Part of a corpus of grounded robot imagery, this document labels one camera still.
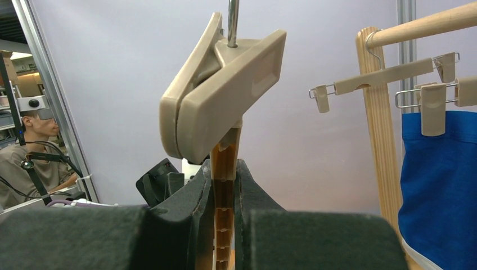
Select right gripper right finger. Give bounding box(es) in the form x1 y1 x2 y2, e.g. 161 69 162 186
235 159 408 269

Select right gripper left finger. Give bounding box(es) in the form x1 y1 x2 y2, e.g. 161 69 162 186
1 161 214 269

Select beige clip hanger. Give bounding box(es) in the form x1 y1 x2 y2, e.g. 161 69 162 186
395 76 476 137
159 1 287 269
308 52 461 113

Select blue underwear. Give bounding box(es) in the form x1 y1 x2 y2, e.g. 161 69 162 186
398 111 476 269

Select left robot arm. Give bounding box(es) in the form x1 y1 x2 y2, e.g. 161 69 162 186
135 155 209 208

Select empty beige clip hanger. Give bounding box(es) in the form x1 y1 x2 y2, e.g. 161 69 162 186
308 52 461 113

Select seated operator person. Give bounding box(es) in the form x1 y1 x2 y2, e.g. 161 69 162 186
1 110 78 209

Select wooden clothes rack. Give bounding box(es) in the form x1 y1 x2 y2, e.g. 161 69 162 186
355 2 477 270

